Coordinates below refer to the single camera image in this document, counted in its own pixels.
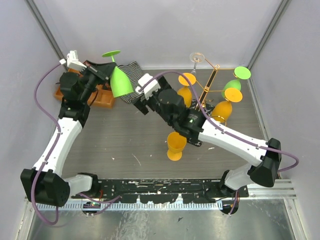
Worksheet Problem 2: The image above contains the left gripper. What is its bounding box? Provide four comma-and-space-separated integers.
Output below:
80, 60, 117, 103

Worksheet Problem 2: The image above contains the green plastic goblet front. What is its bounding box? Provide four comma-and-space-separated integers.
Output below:
110, 65, 133, 98

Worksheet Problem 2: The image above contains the green plastic goblet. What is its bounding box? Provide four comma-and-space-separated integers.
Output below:
221, 66, 251, 98
110, 65, 133, 98

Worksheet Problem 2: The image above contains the orange plastic goblet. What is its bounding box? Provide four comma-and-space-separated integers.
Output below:
211, 88, 243, 125
177, 72, 196, 108
167, 131, 187, 161

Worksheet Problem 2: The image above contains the clear wine glass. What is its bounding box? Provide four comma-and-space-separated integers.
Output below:
189, 52, 205, 76

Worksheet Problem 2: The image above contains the gold wine glass rack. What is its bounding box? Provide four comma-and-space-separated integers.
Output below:
190, 58, 223, 117

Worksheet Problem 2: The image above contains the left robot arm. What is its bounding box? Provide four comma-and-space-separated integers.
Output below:
20, 60, 116, 207

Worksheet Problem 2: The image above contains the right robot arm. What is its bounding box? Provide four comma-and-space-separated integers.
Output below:
133, 73, 282, 197

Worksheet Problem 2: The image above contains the orange wooden compartment tray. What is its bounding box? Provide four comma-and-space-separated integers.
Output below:
54, 83, 116, 109

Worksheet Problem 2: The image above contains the striped black white cloth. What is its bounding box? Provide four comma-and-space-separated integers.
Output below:
118, 61, 146, 104

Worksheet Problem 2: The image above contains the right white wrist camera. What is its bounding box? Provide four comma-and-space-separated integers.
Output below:
135, 73, 161, 100

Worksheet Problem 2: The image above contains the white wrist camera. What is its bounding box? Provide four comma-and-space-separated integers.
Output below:
59, 50, 87, 72
135, 73, 161, 100

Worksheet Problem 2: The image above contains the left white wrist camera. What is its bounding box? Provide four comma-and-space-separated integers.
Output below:
59, 50, 87, 72

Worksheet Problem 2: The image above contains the black mounting base plate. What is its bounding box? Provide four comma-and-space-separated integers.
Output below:
71, 178, 250, 204

